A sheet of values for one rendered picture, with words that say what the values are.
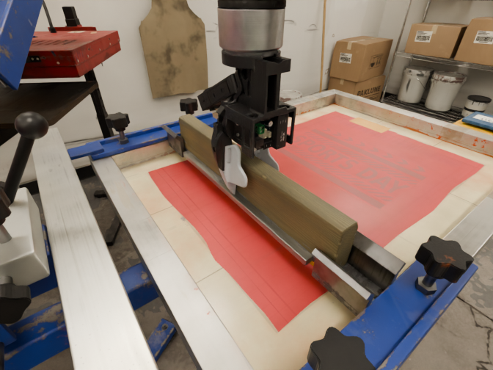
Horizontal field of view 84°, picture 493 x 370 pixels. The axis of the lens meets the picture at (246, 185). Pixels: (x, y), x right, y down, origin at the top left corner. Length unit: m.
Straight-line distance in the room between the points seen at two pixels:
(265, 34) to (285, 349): 0.33
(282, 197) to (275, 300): 0.13
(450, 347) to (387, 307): 1.31
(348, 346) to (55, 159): 0.49
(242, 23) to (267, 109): 0.09
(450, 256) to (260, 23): 0.30
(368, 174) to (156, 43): 2.03
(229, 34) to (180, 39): 2.15
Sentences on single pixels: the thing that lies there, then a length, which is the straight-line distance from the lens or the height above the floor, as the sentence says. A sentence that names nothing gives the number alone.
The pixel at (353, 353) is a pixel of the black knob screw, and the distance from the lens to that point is 0.24.
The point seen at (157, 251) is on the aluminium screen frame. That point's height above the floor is 0.99.
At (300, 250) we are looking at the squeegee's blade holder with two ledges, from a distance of 0.37.
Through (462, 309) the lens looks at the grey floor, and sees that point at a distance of 1.80.
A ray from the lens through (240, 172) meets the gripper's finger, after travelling 0.39.
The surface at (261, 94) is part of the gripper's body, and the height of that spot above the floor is 1.17.
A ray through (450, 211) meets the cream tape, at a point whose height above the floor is 0.95.
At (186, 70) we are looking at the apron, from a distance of 2.51.
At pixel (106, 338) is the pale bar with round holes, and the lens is 0.27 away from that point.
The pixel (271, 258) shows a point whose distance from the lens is 0.41.
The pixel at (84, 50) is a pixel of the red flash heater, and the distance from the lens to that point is 1.28.
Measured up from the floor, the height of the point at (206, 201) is 0.95.
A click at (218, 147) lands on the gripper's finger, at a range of 0.39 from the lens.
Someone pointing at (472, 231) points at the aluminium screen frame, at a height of 0.99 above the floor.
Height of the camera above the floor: 1.27
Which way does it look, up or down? 35 degrees down
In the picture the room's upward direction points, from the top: straight up
